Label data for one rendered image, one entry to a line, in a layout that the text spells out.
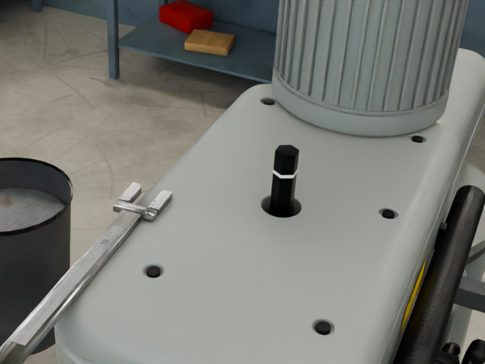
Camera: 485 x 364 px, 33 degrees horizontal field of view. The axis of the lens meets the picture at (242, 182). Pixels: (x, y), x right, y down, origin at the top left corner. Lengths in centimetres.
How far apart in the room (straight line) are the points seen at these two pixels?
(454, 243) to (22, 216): 240
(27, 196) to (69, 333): 261
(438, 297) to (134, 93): 431
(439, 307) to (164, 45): 440
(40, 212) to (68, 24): 303
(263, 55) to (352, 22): 423
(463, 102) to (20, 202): 219
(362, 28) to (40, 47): 491
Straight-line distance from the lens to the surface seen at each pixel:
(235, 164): 81
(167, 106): 489
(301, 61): 87
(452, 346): 119
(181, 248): 69
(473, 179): 149
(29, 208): 317
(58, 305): 63
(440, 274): 85
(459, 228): 91
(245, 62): 494
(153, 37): 522
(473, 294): 111
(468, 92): 134
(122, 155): 441
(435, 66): 87
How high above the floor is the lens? 232
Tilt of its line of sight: 33 degrees down
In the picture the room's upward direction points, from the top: 4 degrees clockwise
